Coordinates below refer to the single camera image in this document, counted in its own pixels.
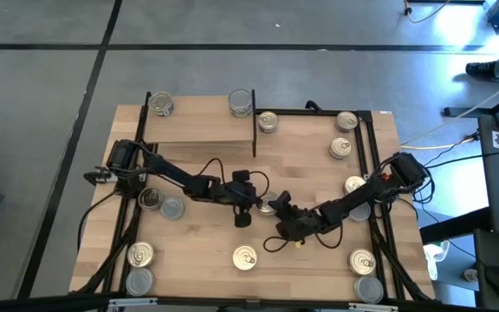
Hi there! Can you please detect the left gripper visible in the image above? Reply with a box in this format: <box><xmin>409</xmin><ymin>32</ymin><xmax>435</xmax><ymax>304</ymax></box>
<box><xmin>212</xmin><ymin>169</ymin><xmax>262</xmax><ymax>229</ymax></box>

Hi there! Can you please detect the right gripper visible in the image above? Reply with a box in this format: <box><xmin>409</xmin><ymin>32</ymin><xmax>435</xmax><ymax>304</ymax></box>
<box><xmin>275</xmin><ymin>190</ymin><xmax>328</xmax><ymax>246</ymax></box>

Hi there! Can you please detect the red blue label salmon can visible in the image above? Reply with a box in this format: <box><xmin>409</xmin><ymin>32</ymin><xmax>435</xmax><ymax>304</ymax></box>
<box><xmin>257</xmin><ymin>192</ymin><xmax>280</xmax><ymax>217</ymax></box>
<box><xmin>343</xmin><ymin>174</ymin><xmax>366</xmax><ymax>195</ymax></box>
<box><xmin>328</xmin><ymin>137</ymin><xmax>353</xmax><ymax>160</ymax></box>
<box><xmin>257</xmin><ymin>111</ymin><xmax>280</xmax><ymax>133</ymax></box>
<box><xmin>148</xmin><ymin>90</ymin><xmax>175</xmax><ymax>117</ymax></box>
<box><xmin>334</xmin><ymin>110</ymin><xmax>360</xmax><ymax>133</ymax></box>
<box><xmin>231</xmin><ymin>244</ymin><xmax>259</xmax><ymax>272</ymax></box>

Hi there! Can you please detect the blue label tuna can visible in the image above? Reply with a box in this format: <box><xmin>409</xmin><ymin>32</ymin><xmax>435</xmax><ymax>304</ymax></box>
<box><xmin>138</xmin><ymin>186</ymin><xmax>164</xmax><ymax>212</ymax></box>
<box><xmin>347</xmin><ymin>248</ymin><xmax>377</xmax><ymax>276</ymax></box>

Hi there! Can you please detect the wooden shelf board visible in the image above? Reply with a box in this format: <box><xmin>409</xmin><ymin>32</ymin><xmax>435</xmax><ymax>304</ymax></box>
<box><xmin>143</xmin><ymin>94</ymin><xmax>256</xmax><ymax>145</ymax></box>

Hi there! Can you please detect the gold-lid pull-tab can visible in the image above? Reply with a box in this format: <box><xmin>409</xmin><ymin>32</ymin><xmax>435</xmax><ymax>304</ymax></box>
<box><xmin>126</xmin><ymin>240</ymin><xmax>155</xmax><ymax>269</ymax></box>

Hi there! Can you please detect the white plastic bag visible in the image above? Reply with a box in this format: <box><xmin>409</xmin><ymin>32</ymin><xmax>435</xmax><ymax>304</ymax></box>
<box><xmin>422</xmin><ymin>240</ymin><xmax>450</xmax><ymax>282</ymax></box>

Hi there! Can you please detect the black desk crossbar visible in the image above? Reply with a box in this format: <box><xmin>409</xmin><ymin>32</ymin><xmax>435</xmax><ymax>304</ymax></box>
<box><xmin>418</xmin><ymin>206</ymin><xmax>493</xmax><ymax>244</ymax></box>

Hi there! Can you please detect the black desk leg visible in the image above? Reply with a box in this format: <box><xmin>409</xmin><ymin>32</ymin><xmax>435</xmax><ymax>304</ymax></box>
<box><xmin>443</xmin><ymin>84</ymin><xmax>499</xmax><ymax>131</ymax></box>

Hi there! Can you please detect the black rig bar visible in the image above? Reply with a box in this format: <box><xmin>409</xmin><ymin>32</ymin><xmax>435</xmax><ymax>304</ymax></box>
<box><xmin>0</xmin><ymin>293</ymin><xmax>499</xmax><ymax>312</ymax></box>

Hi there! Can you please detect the person's black shoe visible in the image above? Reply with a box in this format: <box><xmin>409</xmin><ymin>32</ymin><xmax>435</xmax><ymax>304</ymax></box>
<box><xmin>465</xmin><ymin>61</ymin><xmax>499</xmax><ymax>79</ymax></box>

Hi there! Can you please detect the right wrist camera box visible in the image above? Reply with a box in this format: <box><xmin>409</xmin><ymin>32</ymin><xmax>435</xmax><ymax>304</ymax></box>
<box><xmin>277</xmin><ymin>214</ymin><xmax>302</xmax><ymax>237</ymax></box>

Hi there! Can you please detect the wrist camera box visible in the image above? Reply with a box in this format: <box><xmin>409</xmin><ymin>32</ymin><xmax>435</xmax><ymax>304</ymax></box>
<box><xmin>232</xmin><ymin>181</ymin><xmax>257</xmax><ymax>198</ymax></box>
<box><xmin>277</xmin><ymin>214</ymin><xmax>302</xmax><ymax>237</ymax></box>

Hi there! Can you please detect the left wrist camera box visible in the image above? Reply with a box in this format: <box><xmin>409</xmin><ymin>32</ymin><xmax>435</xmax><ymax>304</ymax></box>
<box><xmin>232</xmin><ymin>181</ymin><xmax>257</xmax><ymax>198</ymax></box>

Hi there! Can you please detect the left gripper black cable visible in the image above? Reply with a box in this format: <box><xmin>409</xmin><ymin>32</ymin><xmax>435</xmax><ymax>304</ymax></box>
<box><xmin>197</xmin><ymin>157</ymin><xmax>271</xmax><ymax>198</ymax></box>

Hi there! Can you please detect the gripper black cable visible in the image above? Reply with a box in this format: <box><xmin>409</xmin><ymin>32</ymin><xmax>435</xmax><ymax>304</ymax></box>
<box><xmin>197</xmin><ymin>157</ymin><xmax>271</xmax><ymax>198</ymax></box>
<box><xmin>262</xmin><ymin>223</ymin><xmax>345</xmax><ymax>253</ymax></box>

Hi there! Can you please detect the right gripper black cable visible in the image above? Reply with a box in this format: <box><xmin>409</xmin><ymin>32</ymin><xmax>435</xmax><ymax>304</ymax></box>
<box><xmin>262</xmin><ymin>223</ymin><xmax>345</xmax><ymax>253</ymax></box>

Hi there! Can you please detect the black table frame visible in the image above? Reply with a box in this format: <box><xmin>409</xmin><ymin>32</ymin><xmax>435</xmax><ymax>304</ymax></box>
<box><xmin>69</xmin><ymin>107</ymin><xmax>437</xmax><ymax>304</ymax></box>

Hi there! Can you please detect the silver metal bracket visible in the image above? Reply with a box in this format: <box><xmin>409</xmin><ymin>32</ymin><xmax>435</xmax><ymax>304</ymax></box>
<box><xmin>347</xmin><ymin>302</ymin><xmax>400</xmax><ymax>312</ymax></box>
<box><xmin>108</xmin><ymin>296</ymin><xmax>158</xmax><ymax>309</ymax></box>

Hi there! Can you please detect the black cable bundle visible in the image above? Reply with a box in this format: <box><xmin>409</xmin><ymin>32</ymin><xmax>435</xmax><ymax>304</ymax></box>
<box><xmin>405</xmin><ymin>168</ymin><xmax>437</xmax><ymax>211</ymax></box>

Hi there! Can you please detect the black base bracket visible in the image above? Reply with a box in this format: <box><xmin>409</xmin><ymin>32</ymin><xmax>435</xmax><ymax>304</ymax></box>
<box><xmin>83</xmin><ymin>166</ymin><xmax>119</xmax><ymax>186</ymax></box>

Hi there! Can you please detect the black power cable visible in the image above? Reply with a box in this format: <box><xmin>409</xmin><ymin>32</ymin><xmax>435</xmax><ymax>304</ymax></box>
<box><xmin>77</xmin><ymin>190</ymin><xmax>116</xmax><ymax>253</ymax></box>

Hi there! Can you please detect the yellow floor cable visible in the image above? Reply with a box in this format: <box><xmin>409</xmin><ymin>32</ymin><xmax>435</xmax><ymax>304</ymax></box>
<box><xmin>400</xmin><ymin>136</ymin><xmax>480</xmax><ymax>151</ymax></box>

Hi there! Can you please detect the long black cable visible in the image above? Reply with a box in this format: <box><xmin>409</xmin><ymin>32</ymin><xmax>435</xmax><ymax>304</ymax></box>
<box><xmin>424</xmin><ymin>146</ymin><xmax>499</xmax><ymax>170</ymax></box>

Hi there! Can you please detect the white floor cable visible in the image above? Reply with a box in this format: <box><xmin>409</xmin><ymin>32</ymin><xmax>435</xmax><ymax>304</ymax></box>
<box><xmin>400</xmin><ymin>71</ymin><xmax>499</xmax><ymax>146</ymax></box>

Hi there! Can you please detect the curled yellow cable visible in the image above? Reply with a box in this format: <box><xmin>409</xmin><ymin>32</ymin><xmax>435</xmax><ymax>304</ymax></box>
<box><xmin>404</xmin><ymin>0</ymin><xmax>452</xmax><ymax>24</ymax></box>

